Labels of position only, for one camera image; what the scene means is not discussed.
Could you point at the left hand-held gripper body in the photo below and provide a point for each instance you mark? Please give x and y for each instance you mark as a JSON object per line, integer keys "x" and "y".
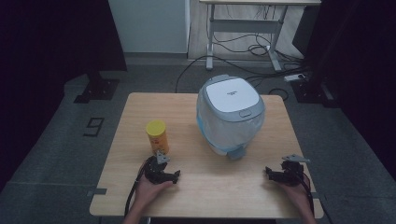
{"x": 154, "y": 169}

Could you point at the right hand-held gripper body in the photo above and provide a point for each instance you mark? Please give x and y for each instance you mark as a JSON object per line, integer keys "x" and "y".
{"x": 292, "y": 174}

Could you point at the yellow snack canister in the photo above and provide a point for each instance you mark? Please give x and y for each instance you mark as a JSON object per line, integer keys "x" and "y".
{"x": 157, "y": 137}

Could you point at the person's right hand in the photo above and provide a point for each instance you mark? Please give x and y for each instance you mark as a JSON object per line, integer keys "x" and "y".
{"x": 300, "y": 194}

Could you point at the person's left hand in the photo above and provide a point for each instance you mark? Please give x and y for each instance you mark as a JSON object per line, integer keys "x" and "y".
{"x": 149, "y": 191}

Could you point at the translucent trash bag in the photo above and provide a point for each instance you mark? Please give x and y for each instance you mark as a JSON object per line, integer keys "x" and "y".
{"x": 230, "y": 132}

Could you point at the grey tape strip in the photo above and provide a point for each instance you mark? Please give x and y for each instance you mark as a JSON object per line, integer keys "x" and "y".
{"x": 98, "y": 191}

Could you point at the black stand base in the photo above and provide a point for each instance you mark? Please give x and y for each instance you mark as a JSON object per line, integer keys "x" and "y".
{"x": 314, "y": 93}
{"x": 98, "y": 88}

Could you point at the white power strip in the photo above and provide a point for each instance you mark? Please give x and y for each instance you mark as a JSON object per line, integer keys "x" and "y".
{"x": 294, "y": 77}

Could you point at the black curtain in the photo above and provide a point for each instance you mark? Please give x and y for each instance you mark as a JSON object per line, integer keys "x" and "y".
{"x": 46, "y": 62}
{"x": 358, "y": 62}

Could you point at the white frame desk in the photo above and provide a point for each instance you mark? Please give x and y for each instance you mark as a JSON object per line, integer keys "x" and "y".
{"x": 246, "y": 25}

